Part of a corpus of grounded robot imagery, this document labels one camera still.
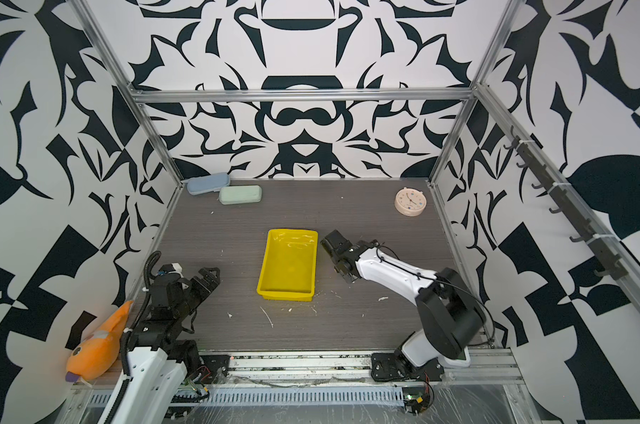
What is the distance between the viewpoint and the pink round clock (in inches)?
43.4

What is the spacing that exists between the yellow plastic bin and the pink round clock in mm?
389

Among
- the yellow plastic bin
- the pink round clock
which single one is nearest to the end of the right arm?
the yellow plastic bin

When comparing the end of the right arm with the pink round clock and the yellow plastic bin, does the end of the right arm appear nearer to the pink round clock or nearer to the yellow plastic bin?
the yellow plastic bin

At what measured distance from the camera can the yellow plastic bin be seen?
34.0 inches
